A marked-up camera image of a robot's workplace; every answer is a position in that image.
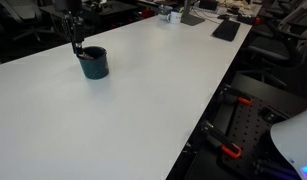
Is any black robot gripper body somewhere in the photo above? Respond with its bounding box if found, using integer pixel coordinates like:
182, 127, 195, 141
52, 0, 84, 15

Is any marker pen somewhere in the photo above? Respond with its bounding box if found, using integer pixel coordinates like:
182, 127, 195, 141
80, 51, 95, 61

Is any dark blue mug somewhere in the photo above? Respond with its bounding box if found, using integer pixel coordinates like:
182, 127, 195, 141
76, 45, 111, 80

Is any white coffee mug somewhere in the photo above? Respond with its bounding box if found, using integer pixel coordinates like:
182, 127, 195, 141
166, 10, 184, 25

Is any grey monitor stand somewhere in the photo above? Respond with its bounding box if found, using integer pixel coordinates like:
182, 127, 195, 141
179, 0, 206, 27

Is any black computer mouse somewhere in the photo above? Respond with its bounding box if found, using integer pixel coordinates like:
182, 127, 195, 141
217, 13, 231, 21

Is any black flat pad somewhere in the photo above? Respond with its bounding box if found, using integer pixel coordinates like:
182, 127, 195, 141
211, 19, 242, 43

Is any orange black spring clamp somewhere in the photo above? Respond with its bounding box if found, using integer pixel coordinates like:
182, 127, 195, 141
200, 121, 243, 160
217, 85, 254, 107

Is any black box device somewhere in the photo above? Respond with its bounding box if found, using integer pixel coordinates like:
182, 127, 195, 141
236, 13, 258, 26

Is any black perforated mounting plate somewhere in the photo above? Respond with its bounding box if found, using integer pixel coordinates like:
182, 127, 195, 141
185, 73, 307, 180

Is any black mesh office chair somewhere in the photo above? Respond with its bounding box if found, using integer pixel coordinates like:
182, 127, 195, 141
244, 0, 307, 92

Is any black plug connector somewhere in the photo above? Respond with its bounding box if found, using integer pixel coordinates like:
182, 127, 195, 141
259, 106, 278, 123

